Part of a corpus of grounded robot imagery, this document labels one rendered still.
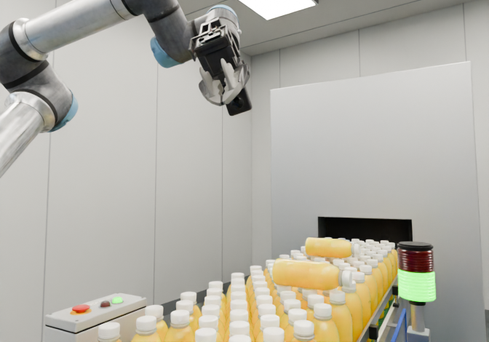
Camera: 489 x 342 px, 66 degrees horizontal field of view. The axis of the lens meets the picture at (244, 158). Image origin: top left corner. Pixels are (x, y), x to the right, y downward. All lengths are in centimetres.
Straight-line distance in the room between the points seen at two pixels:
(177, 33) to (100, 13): 16
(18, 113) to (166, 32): 37
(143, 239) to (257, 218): 200
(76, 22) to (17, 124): 25
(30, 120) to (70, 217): 266
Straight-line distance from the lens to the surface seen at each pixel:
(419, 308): 81
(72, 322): 88
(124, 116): 393
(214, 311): 88
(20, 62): 100
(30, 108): 98
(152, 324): 83
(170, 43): 83
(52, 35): 93
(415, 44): 496
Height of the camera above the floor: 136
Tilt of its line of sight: 5 degrees up
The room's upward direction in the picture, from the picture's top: straight up
